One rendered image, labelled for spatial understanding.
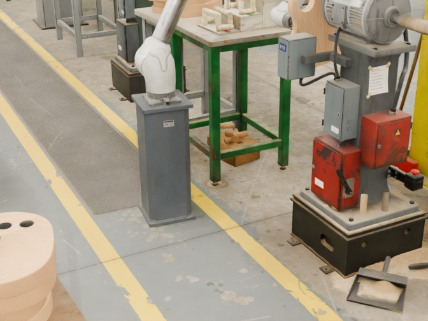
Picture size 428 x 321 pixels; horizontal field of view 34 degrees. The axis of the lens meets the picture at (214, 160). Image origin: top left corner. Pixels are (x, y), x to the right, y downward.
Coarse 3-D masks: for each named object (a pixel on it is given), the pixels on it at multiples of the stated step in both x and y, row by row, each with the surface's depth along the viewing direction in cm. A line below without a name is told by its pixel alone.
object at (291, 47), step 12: (288, 36) 342; (300, 36) 341; (312, 36) 341; (288, 48) 337; (300, 48) 340; (312, 48) 343; (288, 60) 339; (300, 60) 342; (288, 72) 342; (300, 72) 345; (312, 72) 348; (300, 84) 353
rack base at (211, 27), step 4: (200, 24) 441; (208, 24) 441; (212, 24) 440; (224, 24) 440; (204, 28) 434; (208, 28) 432; (212, 28) 432; (216, 32) 423; (220, 32) 421; (224, 32) 422; (228, 32) 423; (232, 32) 424
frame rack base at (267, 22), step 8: (248, 0) 441; (256, 0) 433; (264, 0) 428; (272, 0) 430; (280, 0) 433; (256, 8) 435; (264, 8) 430; (272, 8) 432; (264, 16) 432; (264, 24) 434; (272, 24) 437
